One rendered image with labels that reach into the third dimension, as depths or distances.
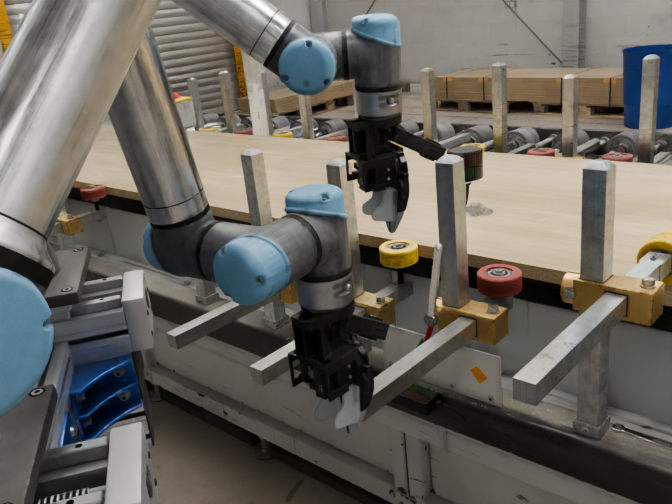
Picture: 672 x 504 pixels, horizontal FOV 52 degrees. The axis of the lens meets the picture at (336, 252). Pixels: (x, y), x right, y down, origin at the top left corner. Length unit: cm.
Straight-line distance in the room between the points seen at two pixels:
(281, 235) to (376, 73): 40
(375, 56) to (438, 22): 907
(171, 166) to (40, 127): 28
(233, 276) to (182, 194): 12
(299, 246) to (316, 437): 140
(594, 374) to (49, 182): 86
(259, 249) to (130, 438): 24
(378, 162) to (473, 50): 875
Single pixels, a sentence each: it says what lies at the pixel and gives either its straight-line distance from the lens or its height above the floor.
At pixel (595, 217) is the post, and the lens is 104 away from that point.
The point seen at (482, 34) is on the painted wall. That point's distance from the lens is 974.
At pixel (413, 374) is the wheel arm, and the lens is 108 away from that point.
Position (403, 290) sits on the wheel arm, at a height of 82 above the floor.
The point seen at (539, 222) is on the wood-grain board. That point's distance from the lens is 155.
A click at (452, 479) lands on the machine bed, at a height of 24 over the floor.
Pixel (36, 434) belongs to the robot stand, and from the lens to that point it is 73.
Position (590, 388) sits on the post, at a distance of 116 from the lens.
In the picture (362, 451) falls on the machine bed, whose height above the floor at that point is 20.
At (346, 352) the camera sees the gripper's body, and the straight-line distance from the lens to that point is 90.
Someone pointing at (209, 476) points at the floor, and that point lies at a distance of 236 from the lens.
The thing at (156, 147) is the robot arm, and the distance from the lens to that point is 79.
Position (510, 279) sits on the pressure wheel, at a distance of 124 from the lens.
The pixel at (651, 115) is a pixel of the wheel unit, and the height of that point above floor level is 100.
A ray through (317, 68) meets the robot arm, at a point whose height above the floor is 131.
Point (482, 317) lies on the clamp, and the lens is 119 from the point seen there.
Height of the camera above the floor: 140
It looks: 20 degrees down
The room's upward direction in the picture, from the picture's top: 6 degrees counter-clockwise
